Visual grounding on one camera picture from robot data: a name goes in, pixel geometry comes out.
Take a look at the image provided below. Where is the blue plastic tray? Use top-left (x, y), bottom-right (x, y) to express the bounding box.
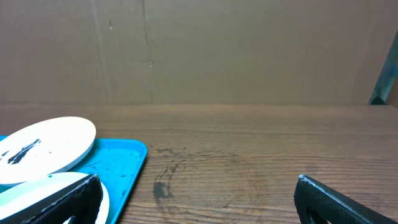
top-left (1, 139), bottom-right (147, 224)

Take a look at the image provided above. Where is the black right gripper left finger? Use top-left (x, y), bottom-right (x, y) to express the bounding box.
top-left (10, 174), bottom-right (103, 223)

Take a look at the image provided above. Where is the white dirty plate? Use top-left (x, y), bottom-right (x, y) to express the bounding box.
top-left (1, 116), bottom-right (96, 187)

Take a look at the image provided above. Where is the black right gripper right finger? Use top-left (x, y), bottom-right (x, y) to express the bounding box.
top-left (294, 174), bottom-right (397, 224)

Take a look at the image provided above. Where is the dark metal post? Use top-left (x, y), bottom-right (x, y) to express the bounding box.
top-left (369, 34), bottom-right (397, 105)

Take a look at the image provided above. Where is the light blue dirty plate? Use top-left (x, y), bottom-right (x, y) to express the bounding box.
top-left (0, 171), bottom-right (110, 224)

